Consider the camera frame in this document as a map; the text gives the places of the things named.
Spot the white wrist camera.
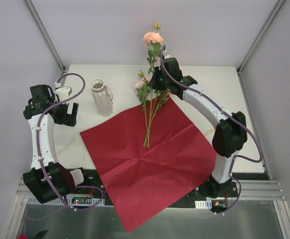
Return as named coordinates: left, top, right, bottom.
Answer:
left=162, top=50, right=172, bottom=59
left=55, top=82, right=72, bottom=102

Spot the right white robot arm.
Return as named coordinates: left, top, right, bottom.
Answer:
left=151, top=56, right=247, bottom=198

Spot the left aluminium frame post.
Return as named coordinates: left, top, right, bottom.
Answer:
left=23, top=0, right=66, bottom=73

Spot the white ribbed ceramic vase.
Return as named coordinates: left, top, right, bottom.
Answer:
left=91, top=79, right=113, bottom=117

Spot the right white cable duct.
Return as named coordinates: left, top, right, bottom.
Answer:
left=194, top=200, right=212, bottom=210

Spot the white cable duct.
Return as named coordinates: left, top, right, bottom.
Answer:
left=27, top=196, right=105, bottom=207
left=194, top=200, right=212, bottom=210

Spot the pink flower bunch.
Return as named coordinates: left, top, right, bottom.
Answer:
left=133, top=70, right=172, bottom=148

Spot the red black object bottom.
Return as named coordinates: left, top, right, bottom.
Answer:
left=17, top=230, right=49, bottom=239

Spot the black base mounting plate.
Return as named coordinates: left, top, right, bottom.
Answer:
left=70, top=168, right=238, bottom=209

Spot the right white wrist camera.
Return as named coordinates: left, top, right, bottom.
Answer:
left=162, top=50, right=172, bottom=59

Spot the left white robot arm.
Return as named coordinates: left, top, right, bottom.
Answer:
left=23, top=85, right=91, bottom=204

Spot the brown red wrapping paper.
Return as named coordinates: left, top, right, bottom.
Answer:
left=81, top=99, right=216, bottom=232

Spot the right aluminium frame post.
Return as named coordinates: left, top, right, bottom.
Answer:
left=236, top=0, right=286, bottom=74

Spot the aluminium frame post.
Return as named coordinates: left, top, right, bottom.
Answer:
left=236, top=0, right=286, bottom=74
left=23, top=0, right=66, bottom=73

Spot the left white cable duct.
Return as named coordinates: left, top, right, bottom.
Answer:
left=27, top=196, right=105, bottom=207

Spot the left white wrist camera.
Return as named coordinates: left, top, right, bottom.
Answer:
left=55, top=82, right=72, bottom=102

